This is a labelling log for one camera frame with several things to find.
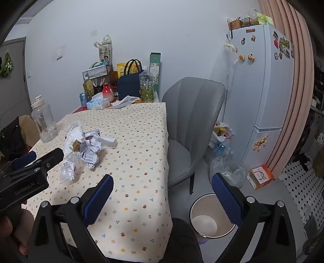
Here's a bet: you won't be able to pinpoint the red table mat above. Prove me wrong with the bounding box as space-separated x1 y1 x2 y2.
69 106 88 115

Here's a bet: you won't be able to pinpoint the black wire basket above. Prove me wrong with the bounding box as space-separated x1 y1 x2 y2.
82 65 113 82

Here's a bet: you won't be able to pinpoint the white refrigerator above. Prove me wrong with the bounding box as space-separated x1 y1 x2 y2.
226 24 295 173

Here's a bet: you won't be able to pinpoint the green patterned card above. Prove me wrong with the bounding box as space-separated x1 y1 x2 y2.
256 13 275 27

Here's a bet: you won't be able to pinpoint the clear plastic wrapper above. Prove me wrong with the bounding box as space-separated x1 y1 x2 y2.
59 153 81 182

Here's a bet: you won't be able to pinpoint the large clear water jug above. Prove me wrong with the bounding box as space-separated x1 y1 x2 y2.
31 95 59 143

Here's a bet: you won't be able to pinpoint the orange white cardboard box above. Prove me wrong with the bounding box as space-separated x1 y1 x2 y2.
249 165 274 190

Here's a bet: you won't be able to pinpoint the cluster of fridge magnets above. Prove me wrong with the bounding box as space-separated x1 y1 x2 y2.
273 31 295 60

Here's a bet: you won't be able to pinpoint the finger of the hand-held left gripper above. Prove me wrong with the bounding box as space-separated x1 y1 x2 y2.
33 148 64 174
11 151 37 171

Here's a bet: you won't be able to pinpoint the dark wire storage basket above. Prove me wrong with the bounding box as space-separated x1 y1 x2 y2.
240 17 260 28

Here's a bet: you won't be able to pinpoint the clear plastic bag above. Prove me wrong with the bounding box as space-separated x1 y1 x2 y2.
209 157 247 189

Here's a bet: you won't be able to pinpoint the white tissue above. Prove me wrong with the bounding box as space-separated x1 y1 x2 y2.
64 121 84 153

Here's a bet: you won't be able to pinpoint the green hanging ornament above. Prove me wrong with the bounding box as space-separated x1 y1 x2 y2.
0 52 13 77

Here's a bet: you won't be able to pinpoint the white tote bag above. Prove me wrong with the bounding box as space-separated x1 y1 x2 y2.
224 42 238 90

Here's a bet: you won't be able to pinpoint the grey upholstered chair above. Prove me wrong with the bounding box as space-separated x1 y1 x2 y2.
162 77 226 195

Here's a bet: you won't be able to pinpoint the floral patterned tablecloth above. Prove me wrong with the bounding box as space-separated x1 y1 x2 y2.
24 102 173 262

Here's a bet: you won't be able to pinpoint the grey printed leaflet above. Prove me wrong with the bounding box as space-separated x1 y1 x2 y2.
109 101 137 109

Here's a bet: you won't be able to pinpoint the white bag of goods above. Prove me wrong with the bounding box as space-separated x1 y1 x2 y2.
209 121 234 146

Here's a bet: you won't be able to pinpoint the person's dark trousers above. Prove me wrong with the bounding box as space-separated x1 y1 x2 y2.
152 217 215 263

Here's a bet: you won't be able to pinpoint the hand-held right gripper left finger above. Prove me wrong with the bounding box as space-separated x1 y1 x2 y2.
27 174 114 263

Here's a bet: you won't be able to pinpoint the brown cardboard box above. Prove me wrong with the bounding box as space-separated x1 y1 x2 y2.
312 152 324 175

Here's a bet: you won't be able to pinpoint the white printed paper bag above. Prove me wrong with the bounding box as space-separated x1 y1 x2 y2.
94 35 112 67

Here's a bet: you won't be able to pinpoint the tall green box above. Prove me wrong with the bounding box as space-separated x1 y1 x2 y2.
148 52 161 91

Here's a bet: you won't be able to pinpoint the yellow snack bag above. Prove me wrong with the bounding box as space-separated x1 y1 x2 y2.
116 62 134 77

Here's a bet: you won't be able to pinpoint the grey door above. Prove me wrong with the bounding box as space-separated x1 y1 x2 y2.
0 37 32 122

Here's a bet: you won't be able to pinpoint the wide yellow tea bottle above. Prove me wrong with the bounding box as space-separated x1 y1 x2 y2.
139 66 155 103

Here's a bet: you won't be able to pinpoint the white crumpled napkin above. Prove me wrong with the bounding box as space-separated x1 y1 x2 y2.
115 95 141 105

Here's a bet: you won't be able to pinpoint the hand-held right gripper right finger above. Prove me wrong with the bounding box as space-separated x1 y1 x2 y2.
210 173 303 263

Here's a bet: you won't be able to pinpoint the blue white packet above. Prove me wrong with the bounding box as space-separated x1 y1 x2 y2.
80 142 102 170

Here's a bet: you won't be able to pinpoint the dark storage shelf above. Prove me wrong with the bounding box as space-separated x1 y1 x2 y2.
302 51 324 157

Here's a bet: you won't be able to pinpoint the person's left hand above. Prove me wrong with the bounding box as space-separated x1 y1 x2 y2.
0 209 35 256

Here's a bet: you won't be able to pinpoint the white plastic bag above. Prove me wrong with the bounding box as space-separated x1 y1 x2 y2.
92 134 118 152

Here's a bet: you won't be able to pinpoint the blue white tissue box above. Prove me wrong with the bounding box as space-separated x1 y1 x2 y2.
86 92 111 110

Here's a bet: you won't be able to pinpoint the blue bottle pack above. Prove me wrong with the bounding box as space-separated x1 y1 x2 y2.
211 143 232 157

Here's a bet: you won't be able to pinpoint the red vase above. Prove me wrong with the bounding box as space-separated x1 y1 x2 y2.
102 83 115 102

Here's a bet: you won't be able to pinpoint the navy lunch bag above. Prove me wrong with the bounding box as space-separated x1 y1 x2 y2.
117 59 143 100

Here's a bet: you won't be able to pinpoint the white round waste bin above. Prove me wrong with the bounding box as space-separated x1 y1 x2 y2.
190 193 240 239

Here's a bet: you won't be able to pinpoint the golden fridge magnet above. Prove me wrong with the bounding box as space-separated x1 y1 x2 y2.
253 135 270 152

